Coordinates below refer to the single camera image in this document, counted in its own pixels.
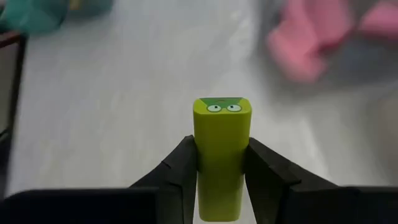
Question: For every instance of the green rectangular block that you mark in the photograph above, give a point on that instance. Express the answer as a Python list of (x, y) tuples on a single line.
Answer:
[(222, 149)]

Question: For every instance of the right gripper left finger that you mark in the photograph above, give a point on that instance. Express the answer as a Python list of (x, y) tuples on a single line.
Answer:
[(177, 186)]

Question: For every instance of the pink rectangular block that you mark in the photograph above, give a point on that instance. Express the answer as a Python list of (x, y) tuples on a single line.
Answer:
[(381, 18), (298, 40)]

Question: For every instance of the grey plastic bin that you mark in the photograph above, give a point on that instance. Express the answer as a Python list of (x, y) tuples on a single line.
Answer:
[(357, 62)]

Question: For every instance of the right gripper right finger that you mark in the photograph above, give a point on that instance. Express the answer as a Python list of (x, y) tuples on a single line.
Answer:
[(267, 186)]

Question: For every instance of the teal plastic bin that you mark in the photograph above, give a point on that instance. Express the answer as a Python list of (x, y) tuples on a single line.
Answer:
[(34, 14)]

